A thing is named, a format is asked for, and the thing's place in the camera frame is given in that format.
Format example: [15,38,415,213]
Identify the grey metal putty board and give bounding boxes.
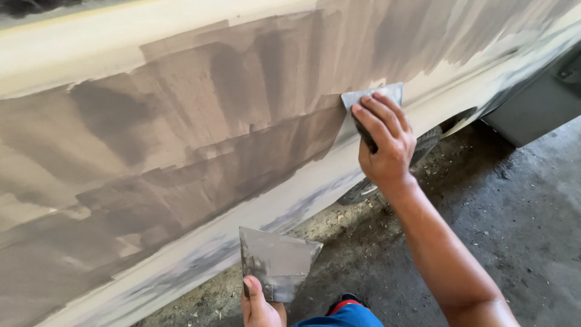
[239,226,324,303]

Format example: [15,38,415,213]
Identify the putty-covered car body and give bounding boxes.
[0,0,581,327]

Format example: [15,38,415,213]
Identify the person's black red shoe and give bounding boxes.
[325,292,369,317]

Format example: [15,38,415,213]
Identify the black car tyre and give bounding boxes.
[337,125,443,206]

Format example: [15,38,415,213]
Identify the person's right hand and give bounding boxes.
[351,92,418,190]

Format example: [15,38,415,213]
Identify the person's left hand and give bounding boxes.
[241,275,287,327]

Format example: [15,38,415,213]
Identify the dark grey car bumper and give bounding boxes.
[480,42,581,148]

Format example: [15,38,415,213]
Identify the person's blue trouser leg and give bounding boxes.
[290,303,385,327]

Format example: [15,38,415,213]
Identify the grey metal putty spreader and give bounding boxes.
[341,82,404,154]

